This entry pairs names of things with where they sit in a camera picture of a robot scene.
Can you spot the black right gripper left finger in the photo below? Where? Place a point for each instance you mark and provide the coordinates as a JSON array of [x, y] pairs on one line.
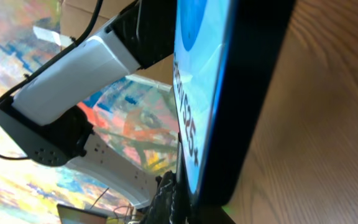
[[163, 209]]

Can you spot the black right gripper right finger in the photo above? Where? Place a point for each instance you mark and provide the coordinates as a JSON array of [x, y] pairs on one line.
[[208, 215]]

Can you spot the blue Samsung Galaxy smartphone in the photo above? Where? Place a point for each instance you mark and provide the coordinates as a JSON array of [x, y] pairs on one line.
[[224, 57]]

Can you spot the colourful abstract painting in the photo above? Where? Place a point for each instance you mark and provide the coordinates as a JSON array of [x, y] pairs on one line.
[[73, 140]]

